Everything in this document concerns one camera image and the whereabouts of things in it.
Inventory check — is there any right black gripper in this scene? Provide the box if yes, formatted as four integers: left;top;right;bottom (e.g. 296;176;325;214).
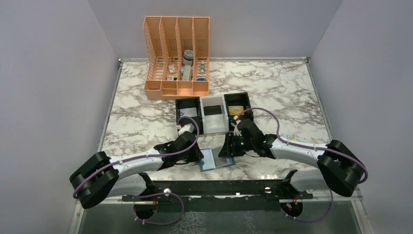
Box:
218;132;255;157

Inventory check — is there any blue leather card holder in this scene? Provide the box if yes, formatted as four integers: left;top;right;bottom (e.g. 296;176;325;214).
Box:
198;146;235;172

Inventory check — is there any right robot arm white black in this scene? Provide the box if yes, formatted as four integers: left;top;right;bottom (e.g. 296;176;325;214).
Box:
218;119;365;198

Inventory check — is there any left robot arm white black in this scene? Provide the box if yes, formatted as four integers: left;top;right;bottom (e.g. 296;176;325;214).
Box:
69;124;204;209

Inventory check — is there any gold credit card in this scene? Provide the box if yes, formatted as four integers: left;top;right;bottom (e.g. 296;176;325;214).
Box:
228;106;244;116

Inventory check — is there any white blue credit card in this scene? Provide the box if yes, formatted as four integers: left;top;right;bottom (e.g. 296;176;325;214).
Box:
179;107;198;117

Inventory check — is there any black credit card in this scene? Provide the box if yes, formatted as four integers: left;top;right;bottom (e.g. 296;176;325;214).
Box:
203;105;222;116

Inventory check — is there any white middle tray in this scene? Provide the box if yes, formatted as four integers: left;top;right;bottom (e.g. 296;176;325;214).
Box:
200;95;229;134

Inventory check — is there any left black tray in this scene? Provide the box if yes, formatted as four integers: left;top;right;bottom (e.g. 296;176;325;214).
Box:
175;97;204;135

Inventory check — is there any black tray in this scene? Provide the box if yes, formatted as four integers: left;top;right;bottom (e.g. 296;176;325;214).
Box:
224;92;251;131
175;97;204;135

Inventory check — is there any right black tray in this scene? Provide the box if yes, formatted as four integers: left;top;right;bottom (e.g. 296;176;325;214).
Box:
224;92;251;131

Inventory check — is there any small green white bottle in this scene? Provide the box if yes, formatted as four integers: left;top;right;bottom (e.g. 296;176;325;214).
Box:
200;61;205;74

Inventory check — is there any small orange white box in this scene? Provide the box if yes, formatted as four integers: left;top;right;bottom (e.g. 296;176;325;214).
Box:
168;64;177;74

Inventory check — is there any grey round-headed bottle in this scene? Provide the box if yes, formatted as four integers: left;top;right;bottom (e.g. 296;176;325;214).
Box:
182;49;194;81

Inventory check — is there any orange plastic file organizer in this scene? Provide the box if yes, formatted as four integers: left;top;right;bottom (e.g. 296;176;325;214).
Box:
143;16;210;100

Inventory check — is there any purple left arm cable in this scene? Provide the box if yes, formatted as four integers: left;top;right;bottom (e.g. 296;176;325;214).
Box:
72;116;201;226

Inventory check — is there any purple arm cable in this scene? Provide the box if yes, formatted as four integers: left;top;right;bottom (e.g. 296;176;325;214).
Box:
233;107;369;223
72;116;201;226

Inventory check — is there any black mounting base rail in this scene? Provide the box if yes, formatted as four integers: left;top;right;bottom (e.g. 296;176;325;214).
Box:
122;179;313;203

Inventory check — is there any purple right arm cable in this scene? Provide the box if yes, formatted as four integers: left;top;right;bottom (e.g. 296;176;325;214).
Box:
233;107;369;223

